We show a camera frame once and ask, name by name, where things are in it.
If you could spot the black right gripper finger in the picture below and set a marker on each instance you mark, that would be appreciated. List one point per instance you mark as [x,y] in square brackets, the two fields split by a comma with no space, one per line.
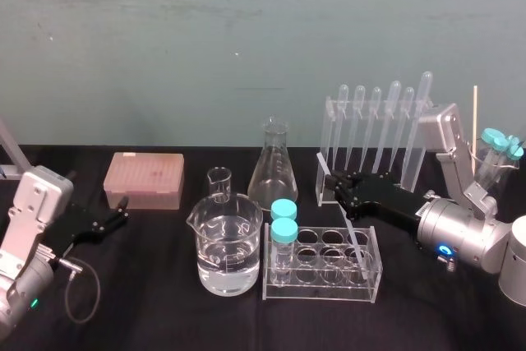
[343,181]
[349,205]

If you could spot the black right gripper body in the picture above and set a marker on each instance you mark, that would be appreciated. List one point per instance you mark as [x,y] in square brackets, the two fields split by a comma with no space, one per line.
[386,201]

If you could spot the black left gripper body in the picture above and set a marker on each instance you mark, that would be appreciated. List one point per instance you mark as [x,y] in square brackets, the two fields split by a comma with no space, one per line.
[76,225]

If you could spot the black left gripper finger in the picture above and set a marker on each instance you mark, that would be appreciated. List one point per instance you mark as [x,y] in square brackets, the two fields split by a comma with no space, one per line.
[122,204]
[109,225]

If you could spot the clear glass stirring rod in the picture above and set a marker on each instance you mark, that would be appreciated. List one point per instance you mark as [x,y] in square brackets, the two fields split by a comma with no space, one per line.
[358,258]

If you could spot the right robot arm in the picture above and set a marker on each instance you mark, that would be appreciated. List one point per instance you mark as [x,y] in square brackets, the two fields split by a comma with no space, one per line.
[460,227]

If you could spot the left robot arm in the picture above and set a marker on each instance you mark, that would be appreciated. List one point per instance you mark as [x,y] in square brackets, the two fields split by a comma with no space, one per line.
[37,195]

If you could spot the clear acrylic pipette stand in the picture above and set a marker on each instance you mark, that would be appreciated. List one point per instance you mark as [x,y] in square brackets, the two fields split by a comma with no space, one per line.
[324,186]

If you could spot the pink pipette tip box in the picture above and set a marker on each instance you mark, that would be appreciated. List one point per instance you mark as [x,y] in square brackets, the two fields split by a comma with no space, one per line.
[144,180]

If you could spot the clear tube with teal cap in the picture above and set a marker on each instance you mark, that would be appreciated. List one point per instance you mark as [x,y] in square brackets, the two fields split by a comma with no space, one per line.
[514,147]
[493,139]
[283,240]
[283,208]

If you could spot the glass conical flask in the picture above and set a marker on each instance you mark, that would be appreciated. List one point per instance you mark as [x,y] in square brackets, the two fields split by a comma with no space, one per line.
[273,178]

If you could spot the clear acrylic tube rack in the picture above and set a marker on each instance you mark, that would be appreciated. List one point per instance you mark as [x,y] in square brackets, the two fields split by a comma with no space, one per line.
[324,281]

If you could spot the long clear plastic pipette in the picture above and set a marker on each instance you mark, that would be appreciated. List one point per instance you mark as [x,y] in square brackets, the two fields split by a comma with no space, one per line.
[421,112]

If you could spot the small empty glass beaker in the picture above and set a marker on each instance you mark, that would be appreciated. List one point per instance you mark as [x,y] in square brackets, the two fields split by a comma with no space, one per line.
[219,186]

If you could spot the grey metal stand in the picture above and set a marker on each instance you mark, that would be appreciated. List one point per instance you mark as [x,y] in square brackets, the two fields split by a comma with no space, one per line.
[12,149]

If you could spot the black table cloth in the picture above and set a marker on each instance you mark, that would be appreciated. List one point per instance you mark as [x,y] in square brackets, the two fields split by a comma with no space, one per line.
[164,318]

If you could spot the thin wooden stick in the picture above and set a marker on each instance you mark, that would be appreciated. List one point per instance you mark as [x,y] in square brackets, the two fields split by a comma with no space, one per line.
[475,129]

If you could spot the large glass beaker with water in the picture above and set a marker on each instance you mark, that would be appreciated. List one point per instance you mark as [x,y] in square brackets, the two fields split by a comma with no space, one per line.
[226,252]

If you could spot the glass beaker holding tubes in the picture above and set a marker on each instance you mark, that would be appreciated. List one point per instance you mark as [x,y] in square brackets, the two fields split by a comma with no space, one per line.
[499,180]

